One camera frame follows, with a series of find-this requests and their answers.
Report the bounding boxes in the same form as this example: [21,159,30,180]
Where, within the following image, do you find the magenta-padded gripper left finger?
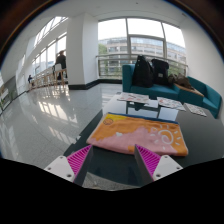
[44,144,95,187]

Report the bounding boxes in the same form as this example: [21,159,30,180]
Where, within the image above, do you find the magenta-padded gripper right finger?
[133,144,184,187]

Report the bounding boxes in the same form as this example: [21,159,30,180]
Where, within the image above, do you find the orange pink yellow cartoon towel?
[86,112,189,157]

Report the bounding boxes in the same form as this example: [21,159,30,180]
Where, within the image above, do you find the printed sticker sheet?
[184,102,208,118]
[156,96,187,112]
[116,92,151,105]

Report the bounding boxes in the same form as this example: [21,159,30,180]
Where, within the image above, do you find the teal sofa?
[121,63,223,119]

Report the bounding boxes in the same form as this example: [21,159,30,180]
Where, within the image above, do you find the wooden sofa table panel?
[173,82,205,98]

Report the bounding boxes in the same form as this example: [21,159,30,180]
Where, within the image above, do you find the brown bag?
[168,73,194,90]

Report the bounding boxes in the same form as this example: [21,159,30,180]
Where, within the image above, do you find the row of wooden stools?
[29,63,69,92]

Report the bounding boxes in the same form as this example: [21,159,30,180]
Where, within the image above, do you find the black backpack with light patch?
[151,58,170,87]

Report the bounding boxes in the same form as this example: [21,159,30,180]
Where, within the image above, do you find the large black backpack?
[131,54,155,88]

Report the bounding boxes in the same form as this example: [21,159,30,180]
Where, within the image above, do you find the person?
[54,49,68,81]

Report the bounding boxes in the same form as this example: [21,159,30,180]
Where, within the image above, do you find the metal window railing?
[96,53,188,80]

